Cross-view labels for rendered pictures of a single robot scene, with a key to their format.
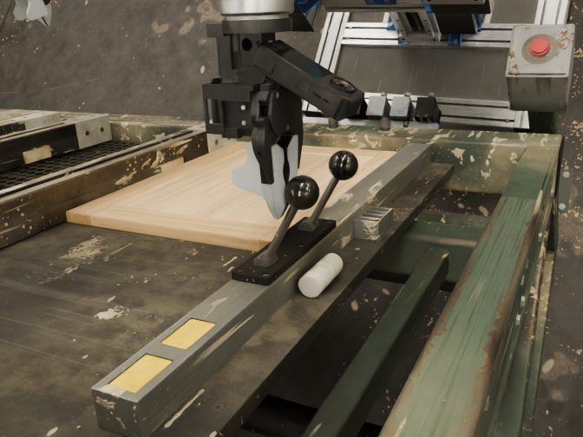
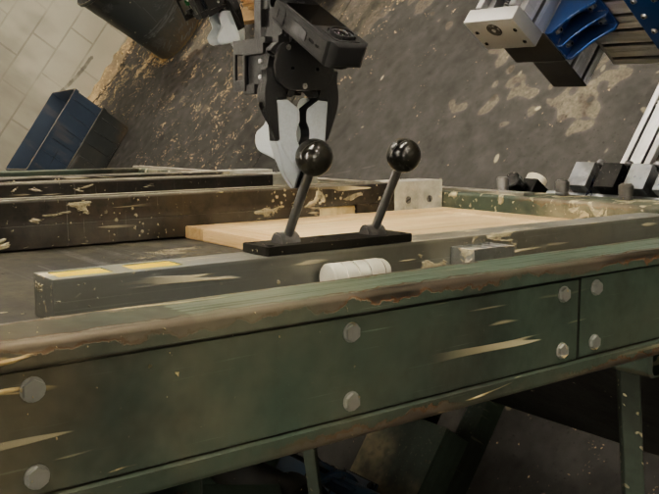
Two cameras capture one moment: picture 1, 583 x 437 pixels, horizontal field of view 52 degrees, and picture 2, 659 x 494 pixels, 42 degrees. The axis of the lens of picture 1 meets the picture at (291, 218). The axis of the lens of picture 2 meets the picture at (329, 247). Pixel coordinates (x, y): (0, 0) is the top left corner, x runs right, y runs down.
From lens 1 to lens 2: 0.46 m
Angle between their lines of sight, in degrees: 27
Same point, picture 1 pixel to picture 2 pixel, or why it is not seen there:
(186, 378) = (123, 292)
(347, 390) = not seen: hidden behind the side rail
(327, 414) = not seen: hidden behind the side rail
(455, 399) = (288, 296)
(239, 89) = (256, 42)
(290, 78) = (294, 26)
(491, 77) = not seen: outside the picture
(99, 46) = (383, 127)
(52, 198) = (173, 207)
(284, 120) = (300, 77)
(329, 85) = (323, 30)
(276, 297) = (279, 275)
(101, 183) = (236, 207)
